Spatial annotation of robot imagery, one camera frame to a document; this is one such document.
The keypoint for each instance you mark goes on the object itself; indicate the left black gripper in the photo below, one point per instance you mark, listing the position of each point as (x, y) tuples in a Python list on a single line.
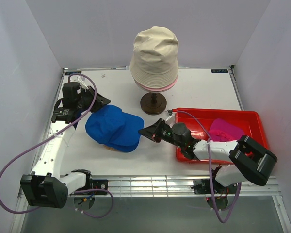
[(99, 102)]

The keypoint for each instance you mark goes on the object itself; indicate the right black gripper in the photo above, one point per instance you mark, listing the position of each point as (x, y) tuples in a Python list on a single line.
[(153, 131)]

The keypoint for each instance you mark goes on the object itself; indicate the blue baseball cap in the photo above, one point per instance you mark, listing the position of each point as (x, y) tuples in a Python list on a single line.
[(111, 125), (124, 149)]

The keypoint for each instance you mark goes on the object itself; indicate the beige bucket hat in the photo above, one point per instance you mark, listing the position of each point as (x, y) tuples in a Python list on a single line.
[(154, 62)]

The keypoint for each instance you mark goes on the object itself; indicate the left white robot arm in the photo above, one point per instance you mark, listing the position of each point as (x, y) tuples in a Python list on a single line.
[(44, 187)]

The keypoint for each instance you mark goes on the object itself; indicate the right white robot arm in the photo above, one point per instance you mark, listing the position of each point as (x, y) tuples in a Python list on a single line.
[(248, 159)]

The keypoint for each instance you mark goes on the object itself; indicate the cream mannequin head stand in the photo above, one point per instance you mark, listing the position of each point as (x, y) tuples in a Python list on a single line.
[(153, 103)]

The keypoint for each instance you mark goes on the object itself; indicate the light wooden hat stand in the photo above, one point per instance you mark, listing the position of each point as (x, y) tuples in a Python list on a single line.
[(110, 148)]

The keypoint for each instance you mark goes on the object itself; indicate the magenta baseball cap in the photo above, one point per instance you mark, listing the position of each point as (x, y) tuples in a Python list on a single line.
[(222, 131)]

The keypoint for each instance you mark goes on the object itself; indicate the red plastic tray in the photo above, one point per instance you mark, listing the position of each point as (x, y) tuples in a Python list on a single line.
[(196, 119)]

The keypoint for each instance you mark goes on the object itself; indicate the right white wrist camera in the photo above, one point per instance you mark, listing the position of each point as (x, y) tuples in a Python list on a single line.
[(170, 120)]

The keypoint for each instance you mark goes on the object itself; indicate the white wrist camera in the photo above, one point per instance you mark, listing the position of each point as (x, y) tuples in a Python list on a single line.
[(170, 120), (77, 77)]

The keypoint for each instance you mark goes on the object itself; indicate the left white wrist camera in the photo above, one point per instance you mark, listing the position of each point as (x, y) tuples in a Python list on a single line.
[(77, 77)]

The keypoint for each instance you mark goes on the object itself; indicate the aluminium front rail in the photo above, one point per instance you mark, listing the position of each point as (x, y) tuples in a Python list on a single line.
[(175, 186)]

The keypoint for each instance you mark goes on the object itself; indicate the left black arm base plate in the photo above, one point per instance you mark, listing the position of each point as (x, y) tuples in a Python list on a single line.
[(98, 184)]

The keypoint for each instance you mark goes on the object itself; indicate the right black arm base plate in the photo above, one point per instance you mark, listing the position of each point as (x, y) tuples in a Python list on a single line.
[(202, 186)]

